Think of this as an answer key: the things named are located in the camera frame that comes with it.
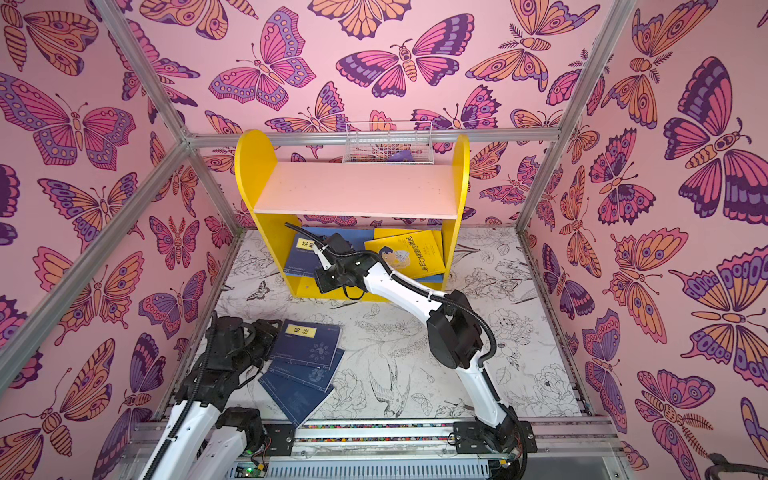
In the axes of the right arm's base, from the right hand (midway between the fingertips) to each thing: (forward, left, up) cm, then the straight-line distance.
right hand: (318, 276), depth 86 cm
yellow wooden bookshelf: (+39, +4, -18) cm, 43 cm away
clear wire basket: (+39, -20, +19) cm, 48 cm away
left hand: (-14, +8, -2) cm, 16 cm away
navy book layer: (-24, 0, -15) cm, 28 cm away
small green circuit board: (-44, +14, -19) cm, 50 cm away
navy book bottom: (-29, +4, -16) cm, 34 cm away
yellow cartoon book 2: (+4, -28, +4) cm, 28 cm away
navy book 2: (-13, +4, -16) cm, 21 cm away
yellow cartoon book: (+4, -27, +4) cm, 27 cm away
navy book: (+7, +6, -1) cm, 10 cm away
